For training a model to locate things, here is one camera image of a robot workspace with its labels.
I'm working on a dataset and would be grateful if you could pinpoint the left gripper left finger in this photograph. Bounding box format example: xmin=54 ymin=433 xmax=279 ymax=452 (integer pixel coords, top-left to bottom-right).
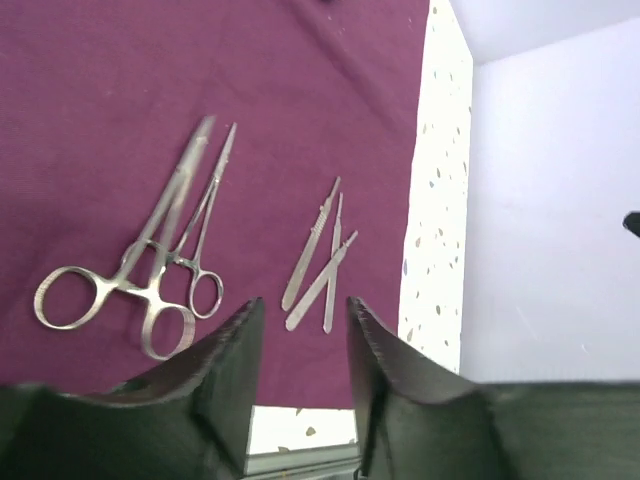
xmin=102 ymin=297 xmax=265 ymax=479

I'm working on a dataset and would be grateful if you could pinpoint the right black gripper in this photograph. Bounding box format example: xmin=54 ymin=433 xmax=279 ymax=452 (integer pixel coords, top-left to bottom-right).
xmin=623 ymin=211 xmax=640 ymax=237

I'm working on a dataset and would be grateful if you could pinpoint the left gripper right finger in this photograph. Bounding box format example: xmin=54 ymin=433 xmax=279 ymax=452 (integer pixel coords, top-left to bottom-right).
xmin=347 ymin=297 xmax=500 ymax=479

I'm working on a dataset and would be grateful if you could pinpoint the steel scalpel handle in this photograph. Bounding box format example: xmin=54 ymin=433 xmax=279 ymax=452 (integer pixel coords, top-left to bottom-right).
xmin=281 ymin=176 xmax=341 ymax=311
xmin=285 ymin=231 xmax=359 ymax=331
xmin=322 ymin=191 xmax=346 ymax=335

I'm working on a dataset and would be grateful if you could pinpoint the purple cloth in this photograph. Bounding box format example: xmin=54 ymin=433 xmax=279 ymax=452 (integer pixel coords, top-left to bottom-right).
xmin=1 ymin=1 xmax=428 ymax=408

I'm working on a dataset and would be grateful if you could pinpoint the aluminium front rail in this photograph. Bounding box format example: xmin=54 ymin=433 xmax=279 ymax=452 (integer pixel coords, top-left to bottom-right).
xmin=244 ymin=442 xmax=360 ymax=480

